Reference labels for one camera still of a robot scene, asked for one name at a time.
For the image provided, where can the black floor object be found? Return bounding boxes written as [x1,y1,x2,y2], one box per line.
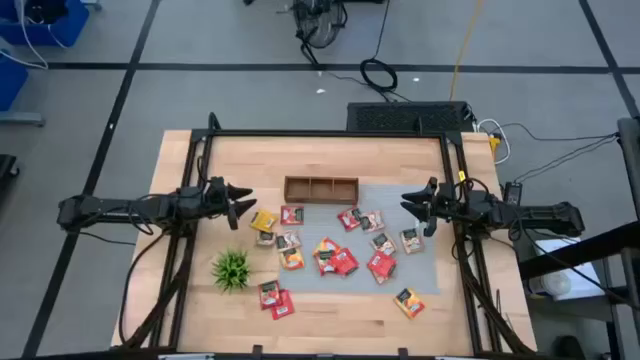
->
[0,153,21,201]

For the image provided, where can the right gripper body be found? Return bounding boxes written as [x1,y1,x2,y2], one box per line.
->
[422,176,474,238]

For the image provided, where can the black metal cart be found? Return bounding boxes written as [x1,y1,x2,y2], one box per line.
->
[517,117,640,360]

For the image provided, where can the grey mesh mat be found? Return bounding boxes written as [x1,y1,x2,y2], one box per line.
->
[277,183,441,296]

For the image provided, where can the white cable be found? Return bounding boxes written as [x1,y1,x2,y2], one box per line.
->
[0,0,71,71]
[474,118,512,166]

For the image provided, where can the black power adapter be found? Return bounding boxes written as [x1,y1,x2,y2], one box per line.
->
[503,181,524,206]

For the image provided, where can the black floor fan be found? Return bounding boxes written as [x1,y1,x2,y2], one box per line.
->
[291,0,350,51]

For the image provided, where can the yellow cable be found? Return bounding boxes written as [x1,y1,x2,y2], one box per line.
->
[448,0,487,102]

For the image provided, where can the black perforated computer case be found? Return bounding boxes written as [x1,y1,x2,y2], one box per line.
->
[345,100,476,134]

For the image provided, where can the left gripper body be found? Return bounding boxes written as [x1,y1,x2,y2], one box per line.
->
[199,175,239,232]

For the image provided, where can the coiled black cable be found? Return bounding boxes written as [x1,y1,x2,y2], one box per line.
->
[358,57,400,95]

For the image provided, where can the green plant in white pot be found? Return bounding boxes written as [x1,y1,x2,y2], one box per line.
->
[210,248,252,295]

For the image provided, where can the white box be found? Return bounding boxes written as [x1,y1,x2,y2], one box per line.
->
[530,238,607,302]

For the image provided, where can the wooden three-compartment tray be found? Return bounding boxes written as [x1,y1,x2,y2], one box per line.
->
[283,175,360,206]

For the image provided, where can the round white container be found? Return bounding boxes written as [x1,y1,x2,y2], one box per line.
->
[529,272,573,300]

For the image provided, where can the black cable bundle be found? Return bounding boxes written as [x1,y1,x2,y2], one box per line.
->
[452,234,539,357]
[117,227,199,350]

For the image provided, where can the blue plastic bin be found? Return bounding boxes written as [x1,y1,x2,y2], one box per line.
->
[0,0,91,47]
[0,49,30,112]

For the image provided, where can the orange tea packet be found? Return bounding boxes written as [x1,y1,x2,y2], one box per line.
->
[312,236,342,257]
[393,287,427,320]
[278,247,306,272]

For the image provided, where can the black aluminium rig frame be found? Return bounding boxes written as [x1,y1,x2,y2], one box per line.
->
[112,112,539,360]

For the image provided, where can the yellow tea packet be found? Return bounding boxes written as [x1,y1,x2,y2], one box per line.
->
[249,208,280,233]

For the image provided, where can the grey metal foot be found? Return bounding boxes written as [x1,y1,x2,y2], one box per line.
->
[0,110,47,128]

